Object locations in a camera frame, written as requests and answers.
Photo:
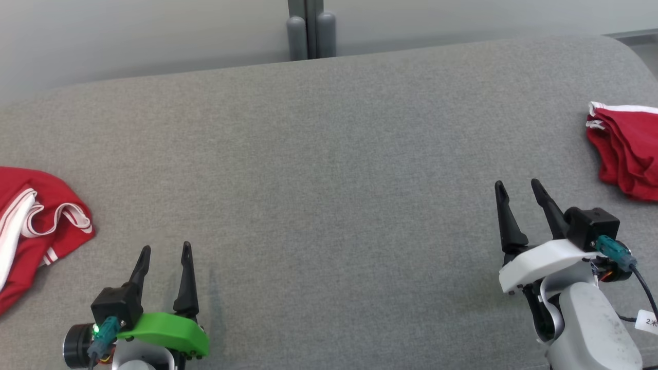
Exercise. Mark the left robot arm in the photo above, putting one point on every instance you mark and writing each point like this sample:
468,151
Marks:
139,358

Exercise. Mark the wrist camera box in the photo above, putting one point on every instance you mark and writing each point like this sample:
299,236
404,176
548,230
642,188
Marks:
115,306
591,226

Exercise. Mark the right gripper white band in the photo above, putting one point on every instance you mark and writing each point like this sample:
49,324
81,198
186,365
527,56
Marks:
540,262

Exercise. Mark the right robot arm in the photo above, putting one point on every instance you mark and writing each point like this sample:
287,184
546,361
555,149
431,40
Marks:
591,329

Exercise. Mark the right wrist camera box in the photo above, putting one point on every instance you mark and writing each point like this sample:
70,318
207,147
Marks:
591,226

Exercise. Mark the red shirt white ribbed trim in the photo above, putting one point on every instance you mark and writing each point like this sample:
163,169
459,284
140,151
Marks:
51,190

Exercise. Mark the dark partition base rail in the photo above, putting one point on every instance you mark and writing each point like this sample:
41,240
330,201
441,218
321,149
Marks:
632,34

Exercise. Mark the grey fabric sofa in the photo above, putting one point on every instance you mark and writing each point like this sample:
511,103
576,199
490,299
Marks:
329,169

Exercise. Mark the grey partition post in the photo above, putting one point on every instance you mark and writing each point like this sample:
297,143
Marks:
325,31
297,31

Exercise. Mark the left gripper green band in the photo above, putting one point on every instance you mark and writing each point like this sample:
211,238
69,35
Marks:
164,331

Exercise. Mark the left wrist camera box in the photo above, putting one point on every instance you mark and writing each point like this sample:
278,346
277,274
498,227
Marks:
115,306

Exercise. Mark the red shorts with logo print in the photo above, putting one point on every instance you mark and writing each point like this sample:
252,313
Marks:
629,149

